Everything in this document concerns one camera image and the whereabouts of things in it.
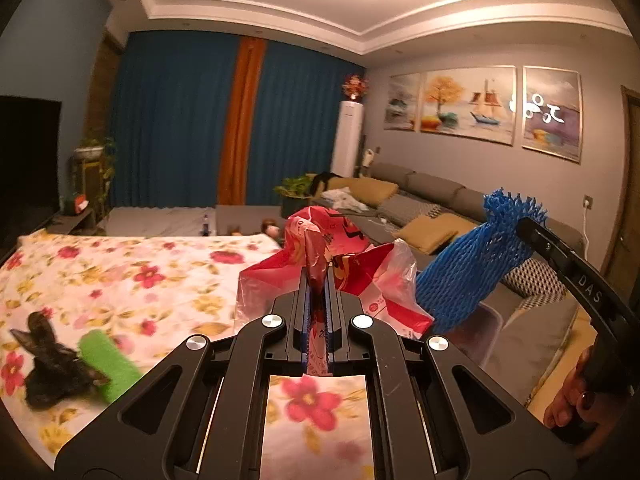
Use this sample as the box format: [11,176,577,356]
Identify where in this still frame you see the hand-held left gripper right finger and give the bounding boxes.
[324,270,582,480]

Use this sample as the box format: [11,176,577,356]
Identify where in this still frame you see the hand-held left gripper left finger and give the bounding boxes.
[52,270,313,480]

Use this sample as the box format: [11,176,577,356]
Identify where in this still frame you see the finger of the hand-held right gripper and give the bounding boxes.
[516,216,632,323]

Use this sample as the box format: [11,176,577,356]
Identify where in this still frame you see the red plastic bag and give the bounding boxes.
[235,205,434,342]

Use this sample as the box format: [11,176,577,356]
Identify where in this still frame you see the blue foam net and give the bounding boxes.
[415,188,549,337]

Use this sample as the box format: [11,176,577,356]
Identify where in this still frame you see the grey trash bin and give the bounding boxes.
[447,304,504,367]

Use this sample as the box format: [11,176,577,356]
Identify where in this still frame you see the person's right hand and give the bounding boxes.
[544,349,640,462]

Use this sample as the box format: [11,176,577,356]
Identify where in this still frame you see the black and white patterned cushion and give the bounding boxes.
[504,259,569,299]

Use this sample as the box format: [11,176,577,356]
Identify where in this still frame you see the grey sofa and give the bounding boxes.
[315,162,588,413]

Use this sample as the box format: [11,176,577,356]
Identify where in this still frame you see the white cloth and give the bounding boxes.
[321,187,372,212]

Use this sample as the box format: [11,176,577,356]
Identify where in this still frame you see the green potted plant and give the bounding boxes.
[274,175,314,217]

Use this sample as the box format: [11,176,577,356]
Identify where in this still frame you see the long yellow cushion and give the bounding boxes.
[345,179,399,209]

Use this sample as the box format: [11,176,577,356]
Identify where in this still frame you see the black cloth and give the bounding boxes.
[309,172,342,197]

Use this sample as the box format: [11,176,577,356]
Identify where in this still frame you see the square yellow cushion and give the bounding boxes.
[398,214,474,257]

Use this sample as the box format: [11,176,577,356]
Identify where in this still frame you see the purple abstract painting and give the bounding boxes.
[521,65,583,164]

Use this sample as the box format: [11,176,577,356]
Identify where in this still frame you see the floral tablecloth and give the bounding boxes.
[0,232,375,480]

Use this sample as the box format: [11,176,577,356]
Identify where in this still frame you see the grey window bench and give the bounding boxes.
[106,204,219,239]

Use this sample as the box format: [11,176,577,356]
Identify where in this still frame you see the white standing air conditioner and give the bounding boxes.
[331,101,365,179]

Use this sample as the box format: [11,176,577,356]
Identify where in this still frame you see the blue curtain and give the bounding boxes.
[109,31,240,209]
[250,44,367,209]

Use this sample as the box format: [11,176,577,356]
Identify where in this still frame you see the tree and sailboat painting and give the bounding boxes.
[419,65,517,147]

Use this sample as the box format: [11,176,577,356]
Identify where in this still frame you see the orange curtain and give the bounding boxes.
[217,36,269,207]

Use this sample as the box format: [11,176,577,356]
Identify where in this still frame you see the green foam net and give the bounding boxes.
[77,329,142,404]

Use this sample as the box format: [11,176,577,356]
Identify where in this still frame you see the small landscape painting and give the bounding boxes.
[384,72,422,132]

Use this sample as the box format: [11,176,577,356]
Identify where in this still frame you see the red flower decoration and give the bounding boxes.
[342,73,370,104]

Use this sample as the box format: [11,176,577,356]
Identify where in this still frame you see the gold plant stand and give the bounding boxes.
[70,157,114,221]

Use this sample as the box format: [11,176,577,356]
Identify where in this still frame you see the tissue box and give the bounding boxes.
[62,194,91,216]

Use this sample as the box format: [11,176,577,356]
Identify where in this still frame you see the dark foam net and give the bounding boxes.
[9,311,109,412]

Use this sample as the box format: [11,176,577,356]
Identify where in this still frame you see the trailing plant in white pot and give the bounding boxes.
[74,136,119,181]

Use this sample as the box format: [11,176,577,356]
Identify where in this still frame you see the wooden door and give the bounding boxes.
[89,30,126,161]

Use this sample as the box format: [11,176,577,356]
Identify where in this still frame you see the black television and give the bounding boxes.
[0,94,64,252]

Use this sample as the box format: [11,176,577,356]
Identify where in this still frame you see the wall socket with cable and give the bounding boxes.
[580,194,598,251]

